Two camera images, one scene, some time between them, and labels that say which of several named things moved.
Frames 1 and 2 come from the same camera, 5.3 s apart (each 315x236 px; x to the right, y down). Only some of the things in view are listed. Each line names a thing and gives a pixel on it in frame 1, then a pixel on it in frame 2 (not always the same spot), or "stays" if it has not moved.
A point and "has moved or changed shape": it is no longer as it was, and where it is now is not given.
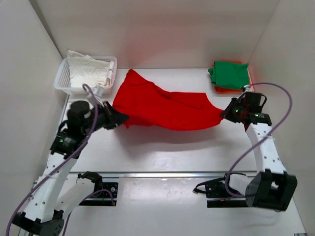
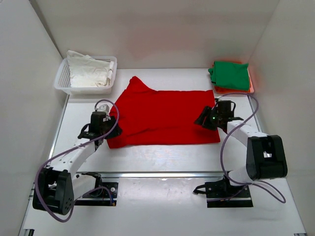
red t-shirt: x=148 y=107 has moved or changed shape
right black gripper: x=227 y=112 -> x=203 y=120
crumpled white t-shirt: x=85 y=70 stays
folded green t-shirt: x=230 y=74 stays
